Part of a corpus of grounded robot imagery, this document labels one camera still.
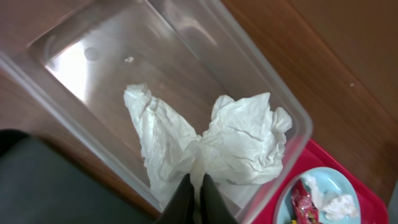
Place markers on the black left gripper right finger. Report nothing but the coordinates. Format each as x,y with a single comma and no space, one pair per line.
212,206

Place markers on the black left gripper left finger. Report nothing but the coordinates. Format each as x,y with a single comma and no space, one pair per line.
181,206

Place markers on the red snack wrapper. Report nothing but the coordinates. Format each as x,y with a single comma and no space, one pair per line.
304,209

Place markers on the small white tissue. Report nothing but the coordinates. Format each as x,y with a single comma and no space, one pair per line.
334,206

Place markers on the large light blue plate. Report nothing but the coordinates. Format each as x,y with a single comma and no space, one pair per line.
328,179

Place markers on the black plastic tray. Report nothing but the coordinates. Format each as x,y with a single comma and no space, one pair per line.
38,185

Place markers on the red serving tray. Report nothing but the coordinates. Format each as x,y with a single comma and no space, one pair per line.
372,208

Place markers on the clear plastic bin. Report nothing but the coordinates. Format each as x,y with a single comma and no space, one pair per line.
187,52

